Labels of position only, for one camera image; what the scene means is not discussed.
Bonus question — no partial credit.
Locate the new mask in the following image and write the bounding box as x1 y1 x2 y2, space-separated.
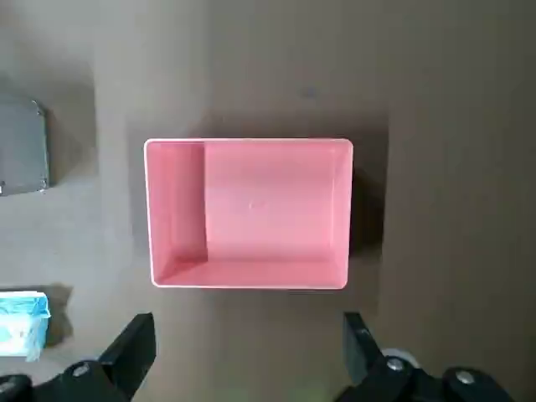
0 291 51 363

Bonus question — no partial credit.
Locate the silver aluminium case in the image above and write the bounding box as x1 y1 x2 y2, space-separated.
0 99 54 197

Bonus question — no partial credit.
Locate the pink plastic box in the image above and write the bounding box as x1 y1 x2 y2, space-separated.
143 137 356 291

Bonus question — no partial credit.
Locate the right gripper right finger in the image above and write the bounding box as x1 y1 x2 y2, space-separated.
334 312 536 402

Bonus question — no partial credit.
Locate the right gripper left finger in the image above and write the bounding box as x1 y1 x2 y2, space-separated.
0 312 159 402

